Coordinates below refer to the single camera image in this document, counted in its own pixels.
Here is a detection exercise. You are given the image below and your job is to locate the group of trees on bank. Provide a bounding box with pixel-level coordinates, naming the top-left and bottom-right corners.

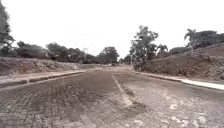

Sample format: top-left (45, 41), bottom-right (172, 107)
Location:
top-left (168, 28), bottom-right (224, 56)

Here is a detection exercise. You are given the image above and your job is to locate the pale concrete kerb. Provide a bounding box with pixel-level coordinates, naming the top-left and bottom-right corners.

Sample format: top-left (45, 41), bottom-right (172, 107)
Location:
top-left (130, 69), bottom-right (224, 92)
top-left (0, 67), bottom-right (105, 90)

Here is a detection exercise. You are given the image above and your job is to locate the palm tree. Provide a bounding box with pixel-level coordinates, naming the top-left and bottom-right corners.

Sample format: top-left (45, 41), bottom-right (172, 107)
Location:
top-left (156, 43), bottom-right (170, 59)

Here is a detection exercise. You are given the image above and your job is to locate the brown brick paved road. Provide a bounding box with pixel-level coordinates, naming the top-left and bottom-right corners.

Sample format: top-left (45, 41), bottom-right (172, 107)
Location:
top-left (0, 65), bottom-right (224, 128)

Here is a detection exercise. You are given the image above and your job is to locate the bare earth bank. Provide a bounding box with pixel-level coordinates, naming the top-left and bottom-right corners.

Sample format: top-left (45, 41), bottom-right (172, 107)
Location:
top-left (134, 43), bottom-right (224, 83)
top-left (0, 56), bottom-right (103, 78)

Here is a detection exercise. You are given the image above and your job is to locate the tall leafy tree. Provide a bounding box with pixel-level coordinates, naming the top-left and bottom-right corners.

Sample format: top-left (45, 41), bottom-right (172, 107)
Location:
top-left (128, 25), bottom-right (160, 69)

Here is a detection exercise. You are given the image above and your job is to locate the row of dark trees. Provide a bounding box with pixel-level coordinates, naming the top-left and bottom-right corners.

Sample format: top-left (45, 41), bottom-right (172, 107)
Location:
top-left (0, 0), bottom-right (121, 66)

